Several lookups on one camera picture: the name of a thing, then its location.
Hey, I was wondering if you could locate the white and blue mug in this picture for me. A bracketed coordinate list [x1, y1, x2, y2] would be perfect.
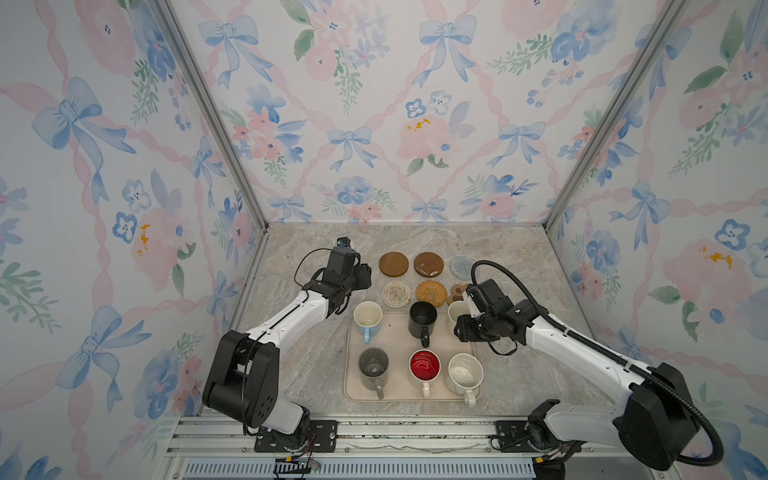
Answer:
[353, 301, 383, 345]

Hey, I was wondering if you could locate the cream mug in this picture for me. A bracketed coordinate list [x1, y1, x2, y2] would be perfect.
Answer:
[447, 300, 471, 332]

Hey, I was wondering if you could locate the clear patterned glass coaster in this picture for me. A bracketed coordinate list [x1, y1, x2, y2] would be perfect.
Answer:
[380, 281, 412, 309]

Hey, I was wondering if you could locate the matte brown wooden coaster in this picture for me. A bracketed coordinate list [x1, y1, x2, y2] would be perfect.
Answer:
[379, 251, 410, 278]

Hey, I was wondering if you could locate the woven rattan round coaster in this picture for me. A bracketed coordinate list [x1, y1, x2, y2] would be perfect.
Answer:
[415, 280, 448, 308]

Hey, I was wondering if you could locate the glossy brown wooden coaster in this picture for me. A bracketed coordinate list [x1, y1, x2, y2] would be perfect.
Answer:
[413, 252, 445, 278]

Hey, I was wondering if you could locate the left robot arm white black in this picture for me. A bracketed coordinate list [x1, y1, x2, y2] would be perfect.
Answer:
[202, 263, 372, 451]

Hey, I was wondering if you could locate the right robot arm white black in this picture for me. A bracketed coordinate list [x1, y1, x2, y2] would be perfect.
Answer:
[454, 296, 725, 471]

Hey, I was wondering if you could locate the cork paw print coaster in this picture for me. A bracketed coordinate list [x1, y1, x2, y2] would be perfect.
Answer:
[447, 283, 469, 305]

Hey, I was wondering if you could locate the grey braided round coaster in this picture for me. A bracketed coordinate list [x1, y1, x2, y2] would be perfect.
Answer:
[449, 256, 475, 282]

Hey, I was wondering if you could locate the grey mug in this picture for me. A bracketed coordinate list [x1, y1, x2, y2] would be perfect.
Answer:
[358, 348, 389, 401]

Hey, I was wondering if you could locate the black mug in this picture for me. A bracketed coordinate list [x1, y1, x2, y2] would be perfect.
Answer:
[408, 301, 438, 349]

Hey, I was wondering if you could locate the red interior white mug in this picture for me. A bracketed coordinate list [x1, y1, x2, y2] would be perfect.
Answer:
[408, 349, 441, 399]

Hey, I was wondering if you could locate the beige serving tray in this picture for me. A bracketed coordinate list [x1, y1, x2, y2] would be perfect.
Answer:
[344, 311, 475, 403]

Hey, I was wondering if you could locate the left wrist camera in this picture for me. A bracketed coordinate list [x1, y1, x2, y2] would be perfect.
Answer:
[327, 237, 360, 277]

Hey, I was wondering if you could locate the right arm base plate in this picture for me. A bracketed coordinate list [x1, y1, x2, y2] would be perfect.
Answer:
[494, 419, 582, 454]

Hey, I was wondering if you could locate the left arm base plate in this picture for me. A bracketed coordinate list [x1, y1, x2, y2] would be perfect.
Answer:
[254, 419, 338, 454]

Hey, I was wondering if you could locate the aluminium front rail frame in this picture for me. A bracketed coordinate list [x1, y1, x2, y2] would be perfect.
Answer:
[155, 410, 680, 479]

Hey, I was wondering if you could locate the black corrugated cable right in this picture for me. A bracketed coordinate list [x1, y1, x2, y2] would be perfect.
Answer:
[469, 259, 725, 468]

